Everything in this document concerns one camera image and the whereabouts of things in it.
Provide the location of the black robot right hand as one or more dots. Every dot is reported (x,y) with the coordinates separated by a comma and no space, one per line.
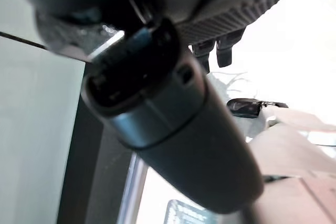
(183,142)

